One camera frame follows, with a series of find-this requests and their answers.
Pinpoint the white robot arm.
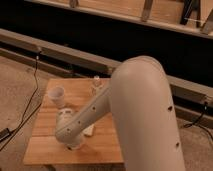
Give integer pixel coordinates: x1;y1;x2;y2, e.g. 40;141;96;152
55;56;186;171

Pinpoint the white paper cup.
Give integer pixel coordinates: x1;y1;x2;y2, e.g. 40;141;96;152
48;86;65;108

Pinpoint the black device on floor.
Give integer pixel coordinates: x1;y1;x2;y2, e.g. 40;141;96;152
0;128;11;141

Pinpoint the grey metal rail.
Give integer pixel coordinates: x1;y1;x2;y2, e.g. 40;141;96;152
0;28;213;107

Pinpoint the black cable left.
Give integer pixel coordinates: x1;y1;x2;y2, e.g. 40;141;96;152
0;55;43;152

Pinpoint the black cable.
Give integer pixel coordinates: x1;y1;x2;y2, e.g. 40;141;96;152
0;55;43;152
182;101;213;141

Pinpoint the black cable right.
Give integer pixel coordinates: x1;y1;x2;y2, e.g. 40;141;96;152
182;101;213;141

